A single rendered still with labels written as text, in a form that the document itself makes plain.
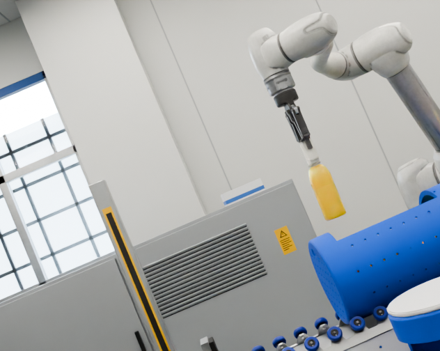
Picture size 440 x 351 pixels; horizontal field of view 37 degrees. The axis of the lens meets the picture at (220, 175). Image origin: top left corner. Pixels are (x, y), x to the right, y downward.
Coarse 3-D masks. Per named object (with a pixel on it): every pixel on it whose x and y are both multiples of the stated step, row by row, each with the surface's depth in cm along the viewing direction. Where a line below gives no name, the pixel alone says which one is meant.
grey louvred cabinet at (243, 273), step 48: (288, 192) 362; (192, 240) 362; (240, 240) 361; (288, 240) 360; (48, 288) 363; (96, 288) 362; (192, 288) 361; (240, 288) 360; (288, 288) 359; (0, 336) 362; (48, 336) 362; (96, 336) 361; (144, 336) 360; (192, 336) 359; (240, 336) 359; (288, 336) 358
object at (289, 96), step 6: (288, 90) 205; (294, 90) 206; (276, 96) 206; (282, 96) 205; (288, 96) 204; (294, 96) 205; (276, 102) 207; (282, 102) 205; (288, 102) 204; (288, 108) 205
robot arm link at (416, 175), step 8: (416, 160) 268; (424, 160) 268; (400, 168) 271; (408, 168) 267; (416, 168) 266; (424, 168) 265; (432, 168) 263; (400, 176) 270; (408, 176) 267; (416, 176) 265; (424, 176) 263; (432, 176) 262; (400, 184) 270; (408, 184) 267; (416, 184) 265; (424, 184) 263; (432, 184) 262; (400, 192) 274; (408, 192) 268; (416, 192) 265; (408, 200) 269; (416, 200) 266; (408, 208) 273
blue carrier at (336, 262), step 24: (432, 192) 203; (408, 216) 198; (432, 216) 196; (312, 240) 204; (360, 240) 196; (384, 240) 194; (408, 240) 193; (432, 240) 193; (336, 264) 193; (360, 264) 192; (384, 264) 192; (408, 264) 192; (432, 264) 194; (336, 288) 193; (360, 288) 191; (384, 288) 193; (408, 288) 195; (336, 312) 210; (360, 312) 195
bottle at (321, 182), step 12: (312, 168) 205; (324, 168) 205; (312, 180) 205; (324, 180) 203; (324, 192) 203; (336, 192) 204; (324, 204) 203; (336, 204) 203; (324, 216) 205; (336, 216) 202
